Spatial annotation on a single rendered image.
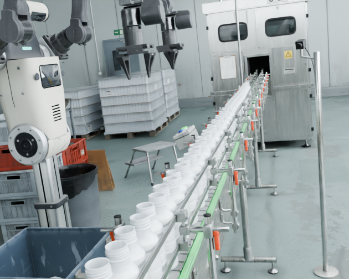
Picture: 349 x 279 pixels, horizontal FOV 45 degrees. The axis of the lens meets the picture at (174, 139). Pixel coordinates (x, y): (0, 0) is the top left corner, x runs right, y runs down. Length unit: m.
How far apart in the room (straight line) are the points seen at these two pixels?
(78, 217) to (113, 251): 2.74
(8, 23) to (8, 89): 0.30
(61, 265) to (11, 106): 0.60
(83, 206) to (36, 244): 1.91
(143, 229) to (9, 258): 0.72
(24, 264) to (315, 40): 10.56
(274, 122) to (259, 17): 1.44
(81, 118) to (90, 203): 5.24
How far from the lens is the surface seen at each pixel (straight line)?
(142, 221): 0.78
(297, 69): 6.00
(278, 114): 6.06
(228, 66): 6.01
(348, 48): 11.62
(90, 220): 3.46
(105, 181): 4.98
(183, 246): 0.95
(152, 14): 1.26
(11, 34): 1.42
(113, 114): 8.16
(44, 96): 1.62
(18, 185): 3.76
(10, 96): 1.63
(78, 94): 8.51
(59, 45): 1.86
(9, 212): 3.89
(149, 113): 7.95
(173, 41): 1.71
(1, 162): 3.77
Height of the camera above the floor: 1.45
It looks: 11 degrees down
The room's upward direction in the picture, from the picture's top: 6 degrees counter-clockwise
